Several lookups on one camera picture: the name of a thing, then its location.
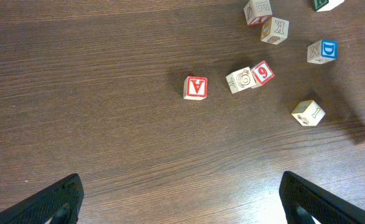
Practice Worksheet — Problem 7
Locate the green sided far block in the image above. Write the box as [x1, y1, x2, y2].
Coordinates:
[313, 0, 344, 12]

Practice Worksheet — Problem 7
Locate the red number 6 block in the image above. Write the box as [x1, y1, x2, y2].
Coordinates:
[251, 60, 275, 88]

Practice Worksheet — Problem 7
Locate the red letter A block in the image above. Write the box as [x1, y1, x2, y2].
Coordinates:
[183, 76, 208, 100]

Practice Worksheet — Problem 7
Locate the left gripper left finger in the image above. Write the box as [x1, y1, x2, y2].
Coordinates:
[0, 174, 84, 223]

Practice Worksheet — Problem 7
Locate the letter K wooden block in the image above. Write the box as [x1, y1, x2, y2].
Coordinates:
[261, 17, 290, 45]

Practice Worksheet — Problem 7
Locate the number 1 wooden block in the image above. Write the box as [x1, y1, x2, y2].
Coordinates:
[291, 100, 326, 126]

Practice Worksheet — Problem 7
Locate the blue letter D block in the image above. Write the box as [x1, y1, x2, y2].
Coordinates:
[307, 39, 338, 64]

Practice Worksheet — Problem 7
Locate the snail picture wooden block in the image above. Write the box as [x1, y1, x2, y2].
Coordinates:
[226, 67, 256, 94]

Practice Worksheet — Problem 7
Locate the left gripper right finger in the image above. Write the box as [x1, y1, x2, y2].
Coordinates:
[279, 171, 365, 224]

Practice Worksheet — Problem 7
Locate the letter E wooden block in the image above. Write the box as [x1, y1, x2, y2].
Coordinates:
[244, 0, 272, 27]

